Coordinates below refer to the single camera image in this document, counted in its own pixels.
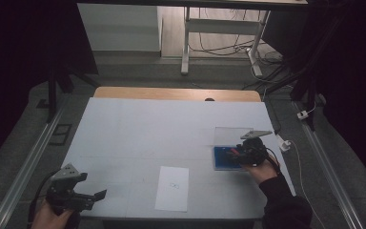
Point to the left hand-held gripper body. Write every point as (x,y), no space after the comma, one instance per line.
(66,192)

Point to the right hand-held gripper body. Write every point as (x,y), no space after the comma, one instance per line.
(254,149)

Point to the small red stamp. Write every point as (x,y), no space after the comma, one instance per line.
(234,150)

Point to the blue box with clear lid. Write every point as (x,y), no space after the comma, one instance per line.
(225,160)

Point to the person's right hand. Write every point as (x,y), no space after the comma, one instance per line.
(262,171)

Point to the person's left hand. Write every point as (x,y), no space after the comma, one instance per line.
(49,219)

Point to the small white paper sheet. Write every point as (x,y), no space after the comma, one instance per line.
(172,188)

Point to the wooden table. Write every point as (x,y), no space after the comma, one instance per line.
(171,93)

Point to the black metal stand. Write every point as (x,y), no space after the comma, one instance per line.
(55,89)

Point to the white cabinet panel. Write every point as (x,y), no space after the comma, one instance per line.
(120,27)

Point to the black rectangular floor frame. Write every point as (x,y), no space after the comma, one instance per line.
(60,134)

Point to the aluminium floor rail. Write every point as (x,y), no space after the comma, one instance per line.
(327,165)
(25,162)

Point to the white desk frame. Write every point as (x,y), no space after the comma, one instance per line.
(222,27)

